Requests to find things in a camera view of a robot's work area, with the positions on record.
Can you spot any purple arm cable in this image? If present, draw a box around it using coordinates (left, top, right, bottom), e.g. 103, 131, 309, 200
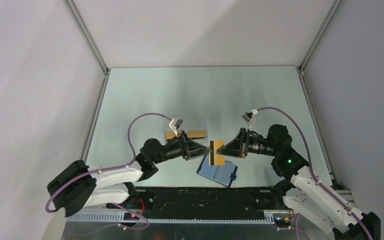
45, 112, 175, 229
254, 106, 375, 240

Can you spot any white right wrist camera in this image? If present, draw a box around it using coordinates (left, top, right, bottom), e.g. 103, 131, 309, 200
241, 109, 259, 130

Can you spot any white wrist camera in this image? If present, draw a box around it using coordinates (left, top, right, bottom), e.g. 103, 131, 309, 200
168, 117, 183, 136
241, 109, 259, 130

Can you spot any electronics board with leds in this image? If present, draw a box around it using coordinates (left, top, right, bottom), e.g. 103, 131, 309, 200
123, 212, 141, 221
273, 217, 294, 229

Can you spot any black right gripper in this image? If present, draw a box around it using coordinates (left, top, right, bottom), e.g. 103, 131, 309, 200
217, 127, 278, 158

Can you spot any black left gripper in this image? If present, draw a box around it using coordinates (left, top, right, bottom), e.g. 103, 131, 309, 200
152, 130, 212, 164

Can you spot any left electronics board with leds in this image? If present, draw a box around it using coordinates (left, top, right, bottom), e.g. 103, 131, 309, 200
123, 212, 141, 221

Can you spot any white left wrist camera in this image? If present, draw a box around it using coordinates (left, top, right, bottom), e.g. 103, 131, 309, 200
168, 117, 183, 136

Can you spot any right electronics board with leds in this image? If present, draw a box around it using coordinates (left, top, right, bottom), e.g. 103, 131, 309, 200
273, 217, 294, 229

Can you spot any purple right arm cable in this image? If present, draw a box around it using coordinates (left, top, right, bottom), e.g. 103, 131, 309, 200
254, 106, 375, 240

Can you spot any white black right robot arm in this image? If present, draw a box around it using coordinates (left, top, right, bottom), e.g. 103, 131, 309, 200
217, 124, 381, 240

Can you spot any grey slotted cable duct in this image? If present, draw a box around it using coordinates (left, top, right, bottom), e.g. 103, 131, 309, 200
66, 211, 275, 225

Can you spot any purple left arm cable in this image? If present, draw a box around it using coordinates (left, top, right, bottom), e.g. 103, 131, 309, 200
45, 112, 175, 229

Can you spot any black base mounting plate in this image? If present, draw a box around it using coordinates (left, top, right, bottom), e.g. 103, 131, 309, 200
118, 186, 298, 220

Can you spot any gold card with black stripe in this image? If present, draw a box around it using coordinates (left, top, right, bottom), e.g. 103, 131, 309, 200
209, 140, 226, 166

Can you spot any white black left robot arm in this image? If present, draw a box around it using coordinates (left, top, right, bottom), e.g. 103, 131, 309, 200
45, 132, 213, 217

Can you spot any clear plastic tray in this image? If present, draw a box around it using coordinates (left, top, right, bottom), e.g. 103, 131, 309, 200
163, 124, 209, 147

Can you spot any blue leather card holder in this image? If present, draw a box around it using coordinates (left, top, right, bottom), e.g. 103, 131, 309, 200
196, 155, 238, 188

